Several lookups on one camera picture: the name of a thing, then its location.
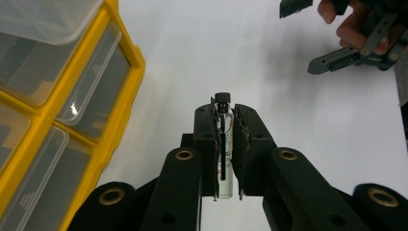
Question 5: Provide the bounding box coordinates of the set of closed clear drawers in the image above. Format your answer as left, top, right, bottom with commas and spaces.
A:
0, 21, 132, 231

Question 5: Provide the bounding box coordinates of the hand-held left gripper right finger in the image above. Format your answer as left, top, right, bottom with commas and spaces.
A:
231, 103, 279, 201

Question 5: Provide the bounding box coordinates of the small glass vial black cap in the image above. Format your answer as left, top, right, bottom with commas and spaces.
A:
214, 91, 236, 200

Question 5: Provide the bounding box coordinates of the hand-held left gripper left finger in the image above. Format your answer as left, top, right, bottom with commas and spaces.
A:
180, 96, 223, 200

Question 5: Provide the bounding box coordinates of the pulled-out clear plastic drawer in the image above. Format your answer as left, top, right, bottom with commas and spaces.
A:
0, 0, 105, 108

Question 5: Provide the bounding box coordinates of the white table sheet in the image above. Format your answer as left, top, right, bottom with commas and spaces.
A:
95, 0, 408, 231

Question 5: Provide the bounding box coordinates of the yellow plastic organizer cabinet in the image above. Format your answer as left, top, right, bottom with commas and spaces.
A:
0, 0, 146, 231

